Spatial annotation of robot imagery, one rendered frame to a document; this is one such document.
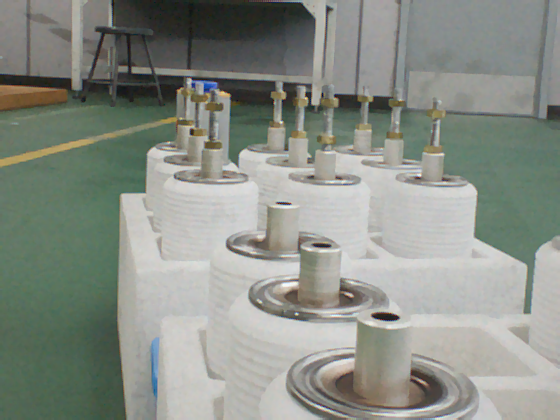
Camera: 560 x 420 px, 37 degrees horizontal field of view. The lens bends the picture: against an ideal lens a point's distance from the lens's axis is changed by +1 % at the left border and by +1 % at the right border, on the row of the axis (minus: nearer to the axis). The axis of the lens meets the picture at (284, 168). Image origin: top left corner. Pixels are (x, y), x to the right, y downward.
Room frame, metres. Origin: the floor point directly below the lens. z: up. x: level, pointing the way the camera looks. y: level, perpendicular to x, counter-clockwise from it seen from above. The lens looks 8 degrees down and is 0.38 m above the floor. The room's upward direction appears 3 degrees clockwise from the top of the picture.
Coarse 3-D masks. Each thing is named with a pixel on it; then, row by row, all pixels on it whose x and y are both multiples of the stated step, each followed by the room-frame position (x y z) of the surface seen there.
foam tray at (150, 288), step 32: (128, 224) 0.93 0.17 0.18; (128, 256) 0.87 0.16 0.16; (160, 256) 0.79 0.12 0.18; (384, 256) 0.83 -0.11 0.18; (480, 256) 0.87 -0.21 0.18; (128, 288) 0.85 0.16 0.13; (160, 288) 0.75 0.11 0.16; (192, 288) 0.75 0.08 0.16; (384, 288) 0.80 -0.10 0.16; (416, 288) 0.80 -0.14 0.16; (448, 288) 0.81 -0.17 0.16; (480, 288) 0.82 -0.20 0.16; (512, 288) 0.83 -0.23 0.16; (128, 320) 0.84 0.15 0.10; (128, 352) 0.82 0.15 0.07; (128, 384) 0.80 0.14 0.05; (128, 416) 0.78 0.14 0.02
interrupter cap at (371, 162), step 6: (366, 162) 0.99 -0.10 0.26; (372, 162) 0.99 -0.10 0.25; (378, 162) 1.01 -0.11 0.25; (402, 162) 1.02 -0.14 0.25; (408, 162) 1.01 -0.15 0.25; (414, 162) 1.02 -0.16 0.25; (420, 162) 1.01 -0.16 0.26; (384, 168) 0.97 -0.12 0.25; (390, 168) 0.97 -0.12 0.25; (396, 168) 0.96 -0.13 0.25; (402, 168) 0.97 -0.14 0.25; (408, 168) 0.97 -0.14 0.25; (414, 168) 0.97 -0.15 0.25; (420, 168) 0.98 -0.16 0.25
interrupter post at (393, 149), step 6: (390, 144) 0.99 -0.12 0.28; (396, 144) 0.99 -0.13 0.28; (402, 144) 1.00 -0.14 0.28; (390, 150) 0.99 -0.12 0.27; (396, 150) 0.99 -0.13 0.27; (402, 150) 1.00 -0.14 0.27; (384, 156) 1.00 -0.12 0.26; (390, 156) 0.99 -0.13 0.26; (396, 156) 0.99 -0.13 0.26; (384, 162) 1.00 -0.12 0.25; (390, 162) 0.99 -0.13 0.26; (396, 162) 0.99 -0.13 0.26
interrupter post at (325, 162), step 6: (318, 150) 0.87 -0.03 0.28; (318, 156) 0.85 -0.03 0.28; (324, 156) 0.85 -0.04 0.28; (330, 156) 0.85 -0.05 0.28; (336, 156) 0.86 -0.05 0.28; (318, 162) 0.85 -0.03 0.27; (324, 162) 0.85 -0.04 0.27; (330, 162) 0.85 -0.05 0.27; (318, 168) 0.85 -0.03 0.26; (324, 168) 0.85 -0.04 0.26; (330, 168) 0.85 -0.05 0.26; (318, 174) 0.85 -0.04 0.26; (324, 174) 0.85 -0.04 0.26; (330, 174) 0.85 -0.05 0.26
